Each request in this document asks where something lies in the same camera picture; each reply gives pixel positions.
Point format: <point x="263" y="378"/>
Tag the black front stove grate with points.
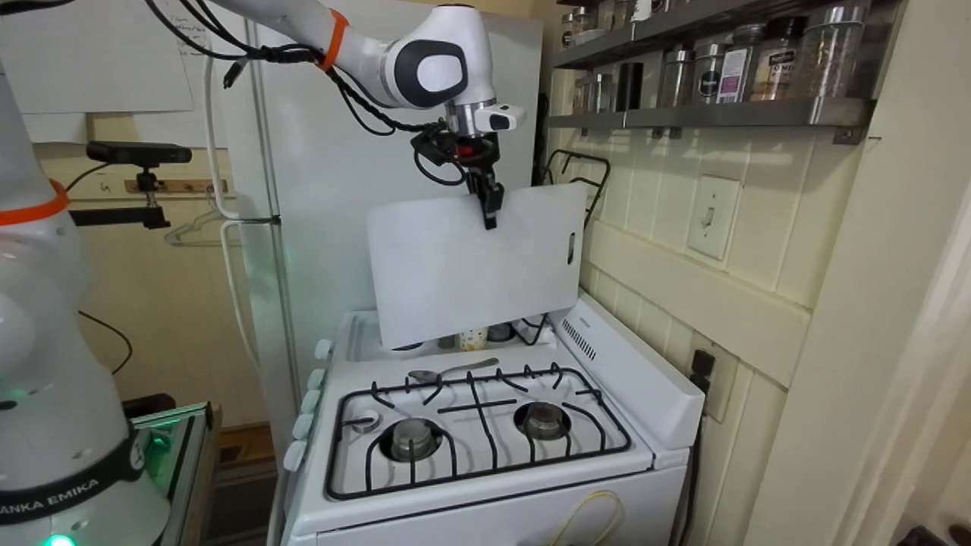
<point x="391" y="437"/>

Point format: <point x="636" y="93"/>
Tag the black loose stove grate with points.
<point x="578" y="168"/>

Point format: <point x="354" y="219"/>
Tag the white refrigerator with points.
<point x="312" y="165"/>

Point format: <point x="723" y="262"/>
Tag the large glass spice jar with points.
<point x="831" y="47"/>

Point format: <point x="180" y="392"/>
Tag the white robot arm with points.
<point x="73" y="470"/>

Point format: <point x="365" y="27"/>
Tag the metal spice rack shelf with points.
<point x="846" y="115"/>

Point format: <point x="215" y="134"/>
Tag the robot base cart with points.
<point x="182" y="468"/>

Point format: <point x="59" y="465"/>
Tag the black wall plug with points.
<point x="701" y="369"/>

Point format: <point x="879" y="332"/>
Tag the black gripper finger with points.
<point x="497" y="202"/>
<point x="483" y="197"/>

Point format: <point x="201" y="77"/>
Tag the white light switch plate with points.
<point x="715" y="213"/>

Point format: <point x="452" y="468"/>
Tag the spice jar with label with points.
<point x="736" y="73"/>

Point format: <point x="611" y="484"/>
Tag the white plastic chopping board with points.
<point x="440" y="271"/>

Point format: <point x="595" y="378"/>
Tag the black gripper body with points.
<point x="472" y="157"/>

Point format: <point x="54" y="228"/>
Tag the black camera on stand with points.
<point x="148" y="159"/>

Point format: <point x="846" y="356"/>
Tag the white gas stove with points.
<point x="626" y="498"/>

